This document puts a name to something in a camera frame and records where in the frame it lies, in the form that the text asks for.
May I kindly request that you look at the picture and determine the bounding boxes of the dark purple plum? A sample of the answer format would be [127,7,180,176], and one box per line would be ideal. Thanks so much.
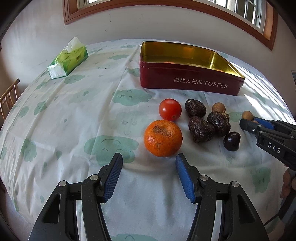
[223,132,241,152]

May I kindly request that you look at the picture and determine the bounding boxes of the wrinkled dark fruit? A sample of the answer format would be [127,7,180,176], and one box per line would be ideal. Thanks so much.
[188,116,215,143]
[207,111,231,137]
[185,99,207,118]

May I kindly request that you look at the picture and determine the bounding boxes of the wrinkled dark fruit back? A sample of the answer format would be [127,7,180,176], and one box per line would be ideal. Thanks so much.
[185,99,207,118]

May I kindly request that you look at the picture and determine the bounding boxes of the red cherry tomato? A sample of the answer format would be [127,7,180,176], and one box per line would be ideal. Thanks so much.
[159,98,182,121]

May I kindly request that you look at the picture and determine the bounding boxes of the blemished mandarin orange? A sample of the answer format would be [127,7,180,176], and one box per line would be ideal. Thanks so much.
[144,120,183,157]

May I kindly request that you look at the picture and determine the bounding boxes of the person right hand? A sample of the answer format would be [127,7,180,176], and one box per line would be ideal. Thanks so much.
[280,169,296,198]

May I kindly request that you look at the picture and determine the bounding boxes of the cloud pattern tablecloth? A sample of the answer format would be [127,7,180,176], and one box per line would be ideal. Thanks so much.
[1,40,293,240]

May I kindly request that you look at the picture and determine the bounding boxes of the red toffee tin box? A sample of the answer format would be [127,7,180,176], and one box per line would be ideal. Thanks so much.
[139,41,245,96]

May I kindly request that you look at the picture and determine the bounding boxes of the wooden chair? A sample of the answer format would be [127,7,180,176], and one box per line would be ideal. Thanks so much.
[1,79,20,120]

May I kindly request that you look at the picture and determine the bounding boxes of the green tissue pack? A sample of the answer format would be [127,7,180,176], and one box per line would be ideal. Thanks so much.
[47,37,88,79]

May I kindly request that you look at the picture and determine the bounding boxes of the wooden window frame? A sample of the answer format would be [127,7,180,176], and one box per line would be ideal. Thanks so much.
[62,1,278,51]

